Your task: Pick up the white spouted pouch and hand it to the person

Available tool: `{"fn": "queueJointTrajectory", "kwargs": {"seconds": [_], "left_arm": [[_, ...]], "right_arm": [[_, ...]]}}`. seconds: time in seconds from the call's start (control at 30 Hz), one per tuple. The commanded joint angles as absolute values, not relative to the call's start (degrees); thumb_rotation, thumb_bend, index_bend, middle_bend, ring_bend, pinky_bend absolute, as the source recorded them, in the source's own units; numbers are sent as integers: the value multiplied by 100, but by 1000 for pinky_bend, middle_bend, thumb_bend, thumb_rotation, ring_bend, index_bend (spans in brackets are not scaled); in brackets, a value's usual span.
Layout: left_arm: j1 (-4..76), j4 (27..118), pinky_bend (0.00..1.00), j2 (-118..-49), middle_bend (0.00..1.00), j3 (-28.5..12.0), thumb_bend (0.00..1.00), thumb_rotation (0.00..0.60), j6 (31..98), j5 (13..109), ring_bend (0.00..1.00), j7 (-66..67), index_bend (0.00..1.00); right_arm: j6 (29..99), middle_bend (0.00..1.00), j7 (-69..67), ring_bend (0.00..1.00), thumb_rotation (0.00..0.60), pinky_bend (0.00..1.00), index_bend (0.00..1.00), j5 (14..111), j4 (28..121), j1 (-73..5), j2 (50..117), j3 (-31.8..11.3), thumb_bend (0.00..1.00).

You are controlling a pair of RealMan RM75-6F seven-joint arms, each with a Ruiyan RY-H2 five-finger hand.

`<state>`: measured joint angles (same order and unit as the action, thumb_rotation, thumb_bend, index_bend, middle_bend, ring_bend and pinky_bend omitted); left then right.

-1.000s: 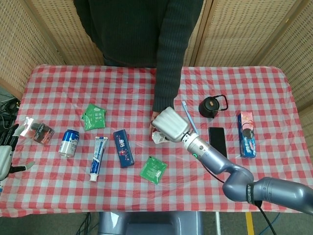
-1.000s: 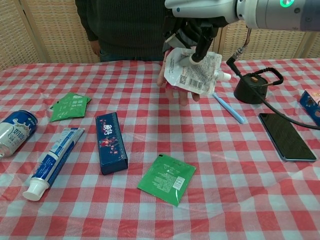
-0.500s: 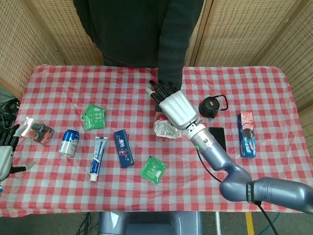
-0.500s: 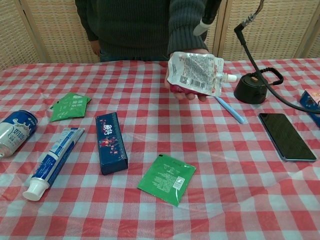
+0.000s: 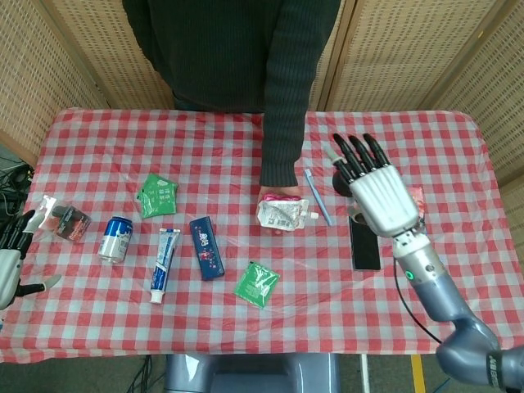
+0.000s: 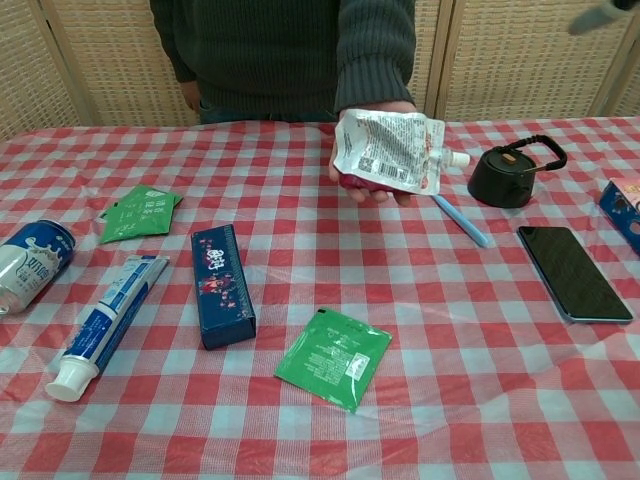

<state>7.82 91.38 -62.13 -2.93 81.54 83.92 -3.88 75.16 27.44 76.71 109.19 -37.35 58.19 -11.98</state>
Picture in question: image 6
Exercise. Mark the person left bare hand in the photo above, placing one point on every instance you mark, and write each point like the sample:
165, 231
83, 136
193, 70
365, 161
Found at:
365, 192

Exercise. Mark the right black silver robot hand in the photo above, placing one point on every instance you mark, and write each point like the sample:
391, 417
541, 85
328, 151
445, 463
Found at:
600, 15

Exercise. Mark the person right bare hand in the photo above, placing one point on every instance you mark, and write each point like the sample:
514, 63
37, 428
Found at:
191, 95

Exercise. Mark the white spouted pouch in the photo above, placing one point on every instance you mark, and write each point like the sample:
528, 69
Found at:
385, 145

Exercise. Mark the person left forearm dark sleeve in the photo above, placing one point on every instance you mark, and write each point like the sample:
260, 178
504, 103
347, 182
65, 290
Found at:
375, 65

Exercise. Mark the person right forearm dark sleeve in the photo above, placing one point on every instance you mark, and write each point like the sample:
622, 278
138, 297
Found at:
172, 35

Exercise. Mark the wooden lattice folding screen panel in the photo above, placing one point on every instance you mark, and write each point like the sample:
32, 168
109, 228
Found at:
430, 60
525, 65
631, 85
25, 75
130, 60

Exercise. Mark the person torso in dark sweater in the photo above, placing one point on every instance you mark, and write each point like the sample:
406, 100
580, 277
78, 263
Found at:
260, 50

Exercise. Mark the light blue toothbrush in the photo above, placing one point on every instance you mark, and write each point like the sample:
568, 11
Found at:
462, 225

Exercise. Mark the green tea sachet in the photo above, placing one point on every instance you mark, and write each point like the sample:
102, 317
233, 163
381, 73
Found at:
332, 360
137, 215
176, 200

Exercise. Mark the black cast iron teapot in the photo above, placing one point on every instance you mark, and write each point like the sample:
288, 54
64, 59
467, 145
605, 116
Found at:
500, 180

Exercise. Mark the red white checkered tablecloth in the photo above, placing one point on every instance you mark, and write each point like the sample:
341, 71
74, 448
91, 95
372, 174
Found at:
400, 350

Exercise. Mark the dark blue long carton box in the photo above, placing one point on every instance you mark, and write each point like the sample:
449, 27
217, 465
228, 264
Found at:
222, 290

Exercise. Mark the blue pink cookie box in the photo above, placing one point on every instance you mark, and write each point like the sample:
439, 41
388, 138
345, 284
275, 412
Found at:
622, 210

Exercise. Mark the black smartphone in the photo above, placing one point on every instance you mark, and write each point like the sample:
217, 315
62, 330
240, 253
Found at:
572, 275

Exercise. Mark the blue white drink can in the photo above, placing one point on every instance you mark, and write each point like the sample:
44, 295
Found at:
32, 265

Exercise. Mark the blue white toothpaste tube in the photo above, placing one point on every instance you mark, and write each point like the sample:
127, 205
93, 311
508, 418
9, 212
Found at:
107, 320

